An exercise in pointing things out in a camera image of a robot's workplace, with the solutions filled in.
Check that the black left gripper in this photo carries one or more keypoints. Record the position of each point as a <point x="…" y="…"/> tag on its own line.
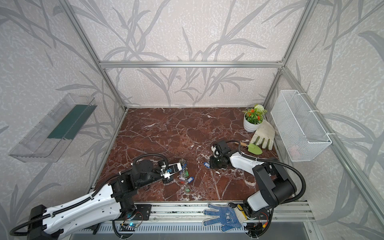
<point x="167" y="178"/>

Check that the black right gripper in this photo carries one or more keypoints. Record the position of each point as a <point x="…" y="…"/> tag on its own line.
<point x="216" y="162"/>

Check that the steel key ring disc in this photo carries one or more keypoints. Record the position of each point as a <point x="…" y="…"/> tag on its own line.
<point x="185" y="178"/>

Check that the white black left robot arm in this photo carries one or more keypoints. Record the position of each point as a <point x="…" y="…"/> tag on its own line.
<point x="108" y="202"/>

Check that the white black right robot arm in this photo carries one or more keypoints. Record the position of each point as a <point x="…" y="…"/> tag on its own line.
<point x="278" y="183"/>

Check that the green garden trowel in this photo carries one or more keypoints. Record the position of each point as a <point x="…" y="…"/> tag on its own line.
<point x="252" y="148"/>

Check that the beige work glove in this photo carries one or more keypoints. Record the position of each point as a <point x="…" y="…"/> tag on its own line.
<point x="264" y="136"/>

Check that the white potted flower plant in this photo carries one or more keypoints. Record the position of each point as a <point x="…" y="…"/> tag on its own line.
<point x="253" y="117"/>

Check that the blue dotted work glove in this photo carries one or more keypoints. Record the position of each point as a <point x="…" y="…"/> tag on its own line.
<point x="226" y="217"/>

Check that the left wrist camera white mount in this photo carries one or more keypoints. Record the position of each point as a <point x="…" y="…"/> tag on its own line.
<point x="177" y="167"/>

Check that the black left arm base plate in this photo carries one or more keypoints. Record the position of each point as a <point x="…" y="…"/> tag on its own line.
<point x="142" y="213"/>

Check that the white wire mesh basket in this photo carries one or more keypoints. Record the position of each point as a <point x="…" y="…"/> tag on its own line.
<point x="302" y="134"/>

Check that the clear plastic wall tray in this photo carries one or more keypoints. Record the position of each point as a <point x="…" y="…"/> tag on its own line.
<point x="50" y="138"/>

